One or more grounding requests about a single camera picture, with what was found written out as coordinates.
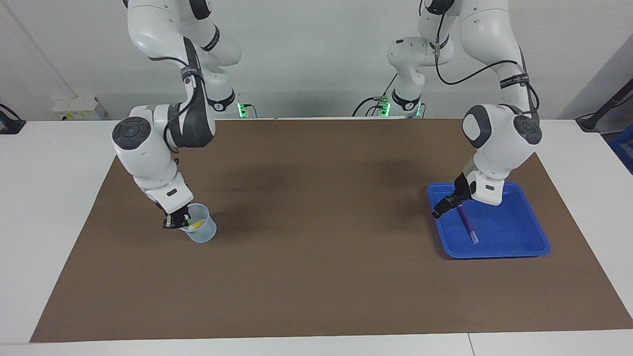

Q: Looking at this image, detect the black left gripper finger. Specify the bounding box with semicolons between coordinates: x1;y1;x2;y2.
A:
432;195;463;219

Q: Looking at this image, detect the purple marker pen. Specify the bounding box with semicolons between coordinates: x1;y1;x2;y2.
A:
457;205;480;244

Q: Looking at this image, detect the blue plastic tray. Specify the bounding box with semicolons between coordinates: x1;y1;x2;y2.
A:
426;181;551;260

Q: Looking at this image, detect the translucent plastic cup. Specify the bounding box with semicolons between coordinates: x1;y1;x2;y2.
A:
178;203;218;243

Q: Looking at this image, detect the white power box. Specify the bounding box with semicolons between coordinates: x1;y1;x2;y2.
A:
52;96;107;121

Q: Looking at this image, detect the black stand pole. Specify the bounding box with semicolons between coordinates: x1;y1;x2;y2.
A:
576;79;633;132

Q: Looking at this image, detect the brown table mat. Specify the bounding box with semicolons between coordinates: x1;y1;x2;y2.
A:
30;118;633;343

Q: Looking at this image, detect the blue crate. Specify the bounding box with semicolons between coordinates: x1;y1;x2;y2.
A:
608;130;633;174

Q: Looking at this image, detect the black table clamp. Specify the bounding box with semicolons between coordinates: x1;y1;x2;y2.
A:
0;104;26;135

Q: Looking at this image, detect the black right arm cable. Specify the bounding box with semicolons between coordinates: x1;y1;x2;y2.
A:
148;54;198;166

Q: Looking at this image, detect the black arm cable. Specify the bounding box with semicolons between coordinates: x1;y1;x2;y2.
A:
433;0;541;122
148;54;198;166

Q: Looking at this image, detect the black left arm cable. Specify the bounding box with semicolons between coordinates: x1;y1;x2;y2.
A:
433;0;541;122

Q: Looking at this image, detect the black left base cable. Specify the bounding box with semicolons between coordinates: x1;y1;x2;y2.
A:
352;73;399;117

